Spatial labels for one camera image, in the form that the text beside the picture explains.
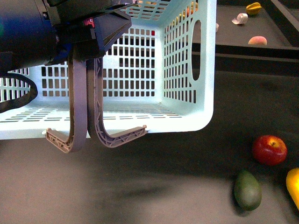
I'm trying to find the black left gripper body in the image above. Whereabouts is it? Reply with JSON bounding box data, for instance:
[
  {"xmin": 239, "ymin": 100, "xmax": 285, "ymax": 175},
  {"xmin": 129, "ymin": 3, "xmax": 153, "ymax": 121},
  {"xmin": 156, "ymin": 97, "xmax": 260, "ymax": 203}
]
[{"xmin": 44, "ymin": 0, "xmax": 137, "ymax": 61}]

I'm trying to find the light blue plastic basket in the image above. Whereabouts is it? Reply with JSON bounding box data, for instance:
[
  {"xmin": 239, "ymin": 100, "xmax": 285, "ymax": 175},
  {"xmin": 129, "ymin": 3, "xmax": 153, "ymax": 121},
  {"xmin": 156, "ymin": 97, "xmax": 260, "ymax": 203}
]
[{"xmin": 0, "ymin": 0, "xmax": 216, "ymax": 140}]

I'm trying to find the yellow mango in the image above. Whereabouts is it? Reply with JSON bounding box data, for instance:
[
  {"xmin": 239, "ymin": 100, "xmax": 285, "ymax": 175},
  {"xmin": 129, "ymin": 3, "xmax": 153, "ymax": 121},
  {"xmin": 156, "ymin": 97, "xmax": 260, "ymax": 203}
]
[{"xmin": 286, "ymin": 168, "xmax": 299, "ymax": 209}]

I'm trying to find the lone yellow star fruit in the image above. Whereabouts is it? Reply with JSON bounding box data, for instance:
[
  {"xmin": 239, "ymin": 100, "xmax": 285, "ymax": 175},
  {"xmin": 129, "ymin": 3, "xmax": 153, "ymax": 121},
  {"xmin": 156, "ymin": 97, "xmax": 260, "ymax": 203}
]
[{"xmin": 246, "ymin": 2, "xmax": 262, "ymax": 15}]

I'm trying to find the pale peach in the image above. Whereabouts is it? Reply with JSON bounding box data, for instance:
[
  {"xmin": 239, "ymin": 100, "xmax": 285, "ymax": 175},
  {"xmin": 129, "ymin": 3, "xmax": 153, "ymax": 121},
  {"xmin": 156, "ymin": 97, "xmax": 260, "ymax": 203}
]
[{"xmin": 248, "ymin": 36, "xmax": 267, "ymax": 45}]

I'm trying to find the red apple on table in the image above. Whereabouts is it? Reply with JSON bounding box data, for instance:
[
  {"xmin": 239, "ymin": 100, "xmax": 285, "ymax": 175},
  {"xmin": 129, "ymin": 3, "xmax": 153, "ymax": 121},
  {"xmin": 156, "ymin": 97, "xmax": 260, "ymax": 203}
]
[{"xmin": 252, "ymin": 135, "xmax": 288, "ymax": 166}]

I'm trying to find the dark green avocado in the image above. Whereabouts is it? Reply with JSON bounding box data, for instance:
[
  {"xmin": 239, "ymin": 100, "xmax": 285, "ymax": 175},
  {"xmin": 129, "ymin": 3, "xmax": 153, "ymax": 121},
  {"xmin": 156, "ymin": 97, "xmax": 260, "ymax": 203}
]
[{"xmin": 234, "ymin": 170, "xmax": 262, "ymax": 211}]

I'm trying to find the black sleeved cable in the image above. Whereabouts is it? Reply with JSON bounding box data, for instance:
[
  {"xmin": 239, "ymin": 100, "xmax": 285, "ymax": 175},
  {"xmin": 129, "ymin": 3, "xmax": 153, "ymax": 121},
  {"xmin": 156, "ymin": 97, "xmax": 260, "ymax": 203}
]
[{"xmin": 0, "ymin": 71, "xmax": 38, "ymax": 114}]

